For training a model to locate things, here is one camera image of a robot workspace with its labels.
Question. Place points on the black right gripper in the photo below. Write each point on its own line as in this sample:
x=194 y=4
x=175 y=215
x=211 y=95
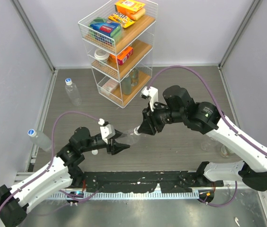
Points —
x=146 y=126

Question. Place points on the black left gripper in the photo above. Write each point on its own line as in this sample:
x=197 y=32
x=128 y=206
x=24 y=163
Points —
x=117 y=147

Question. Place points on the clear plastic bottle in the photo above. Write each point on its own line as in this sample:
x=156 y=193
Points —
x=73 y=94
x=128 y=137
x=209 y=145

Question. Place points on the blue and white bottle cap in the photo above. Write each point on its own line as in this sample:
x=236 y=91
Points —
x=68 y=81

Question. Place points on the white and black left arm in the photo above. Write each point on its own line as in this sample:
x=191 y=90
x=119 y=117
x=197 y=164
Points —
x=61 y=172

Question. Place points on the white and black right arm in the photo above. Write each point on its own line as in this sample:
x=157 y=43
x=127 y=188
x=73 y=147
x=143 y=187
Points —
x=205 y=118

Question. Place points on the clear bottle with blue cap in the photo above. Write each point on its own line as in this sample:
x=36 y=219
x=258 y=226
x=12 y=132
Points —
x=40 y=140

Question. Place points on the green glass bottle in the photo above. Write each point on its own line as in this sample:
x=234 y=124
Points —
x=226 y=152

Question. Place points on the glass jar, bottom shelf front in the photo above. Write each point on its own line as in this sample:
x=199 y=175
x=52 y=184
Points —
x=126 y=85

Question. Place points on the glass jar, shelf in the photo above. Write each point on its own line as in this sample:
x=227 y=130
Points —
x=126 y=85
x=134 y=75

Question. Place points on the white box, bottom shelf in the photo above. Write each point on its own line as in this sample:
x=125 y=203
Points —
x=109 y=87

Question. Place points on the glass jar, bottom shelf back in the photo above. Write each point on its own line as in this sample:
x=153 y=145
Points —
x=134 y=75

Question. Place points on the orange box, middle shelf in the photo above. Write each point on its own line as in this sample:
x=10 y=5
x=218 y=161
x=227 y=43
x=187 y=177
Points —
x=121 y=58

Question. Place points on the white lidded paper cup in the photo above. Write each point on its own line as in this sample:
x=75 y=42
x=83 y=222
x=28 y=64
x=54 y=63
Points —
x=101 y=55

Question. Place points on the green and blue box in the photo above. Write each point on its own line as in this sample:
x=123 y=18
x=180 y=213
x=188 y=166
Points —
x=105 y=31

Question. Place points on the yellow sponge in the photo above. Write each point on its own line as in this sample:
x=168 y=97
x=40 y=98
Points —
x=138 y=14

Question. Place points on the yellow candy bag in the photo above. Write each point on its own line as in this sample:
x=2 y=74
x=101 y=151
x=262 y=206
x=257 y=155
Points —
x=124 y=20

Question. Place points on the orange snack box, top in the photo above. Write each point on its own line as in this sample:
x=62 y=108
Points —
x=129 y=6

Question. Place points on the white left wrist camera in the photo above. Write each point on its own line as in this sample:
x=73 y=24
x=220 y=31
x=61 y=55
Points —
x=106 y=129

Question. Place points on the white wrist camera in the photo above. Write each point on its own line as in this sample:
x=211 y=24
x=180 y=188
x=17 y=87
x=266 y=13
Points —
x=151 y=95
x=106 y=129

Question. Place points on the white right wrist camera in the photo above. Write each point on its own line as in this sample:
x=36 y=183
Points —
x=151 y=95

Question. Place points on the white slotted cable duct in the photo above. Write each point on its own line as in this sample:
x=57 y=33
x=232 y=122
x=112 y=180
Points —
x=155 y=195

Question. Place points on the white wire shelf rack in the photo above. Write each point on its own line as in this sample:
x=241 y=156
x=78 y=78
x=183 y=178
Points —
x=119 y=40

